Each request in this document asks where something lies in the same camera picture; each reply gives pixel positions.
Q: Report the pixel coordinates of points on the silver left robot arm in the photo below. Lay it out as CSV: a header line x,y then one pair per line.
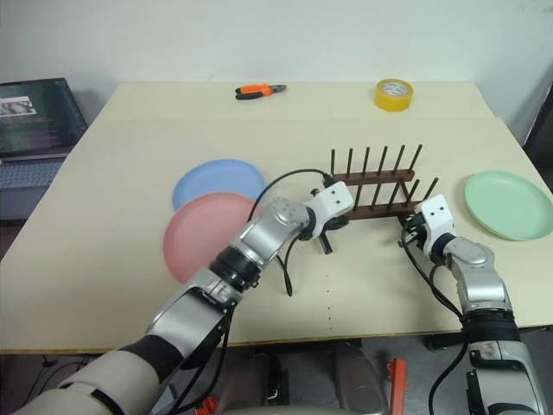
x,y
259,235

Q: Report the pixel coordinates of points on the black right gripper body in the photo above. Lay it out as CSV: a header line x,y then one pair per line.
x,y
414,227

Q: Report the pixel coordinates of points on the orange tool under table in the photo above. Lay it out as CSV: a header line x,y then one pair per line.
x,y
397,384

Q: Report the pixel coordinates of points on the yellow tape roll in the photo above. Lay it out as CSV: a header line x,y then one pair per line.
x,y
391,103

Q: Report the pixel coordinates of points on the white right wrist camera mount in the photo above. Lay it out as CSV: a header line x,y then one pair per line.
x,y
438,216

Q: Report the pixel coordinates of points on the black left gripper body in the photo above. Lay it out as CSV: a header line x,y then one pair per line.
x,y
336,224

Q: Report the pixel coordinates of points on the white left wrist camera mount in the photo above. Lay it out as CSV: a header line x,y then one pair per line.
x,y
334,201

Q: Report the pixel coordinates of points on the blue plate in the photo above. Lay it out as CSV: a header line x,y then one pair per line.
x,y
216,177

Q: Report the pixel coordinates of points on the small red object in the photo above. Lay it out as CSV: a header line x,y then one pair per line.
x,y
209,405

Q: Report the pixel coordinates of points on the wooden dish rack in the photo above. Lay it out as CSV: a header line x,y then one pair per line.
x,y
376,176

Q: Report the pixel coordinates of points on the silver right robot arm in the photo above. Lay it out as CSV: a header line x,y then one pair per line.
x,y
484,294

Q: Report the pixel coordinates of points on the dark laptop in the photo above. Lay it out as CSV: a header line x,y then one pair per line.
x,y
30,116

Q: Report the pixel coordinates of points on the pink plate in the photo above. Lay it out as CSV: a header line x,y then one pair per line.
x,y
203,233

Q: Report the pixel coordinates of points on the orange black pliers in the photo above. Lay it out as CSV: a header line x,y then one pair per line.
x,y
255,90

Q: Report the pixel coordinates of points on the green plate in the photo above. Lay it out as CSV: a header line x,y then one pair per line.
x,y
505,203

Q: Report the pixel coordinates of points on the black table foot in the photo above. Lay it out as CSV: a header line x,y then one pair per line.
x,y
436,343

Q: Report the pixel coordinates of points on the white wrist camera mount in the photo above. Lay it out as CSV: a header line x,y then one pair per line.
x,y
438,216
334,201

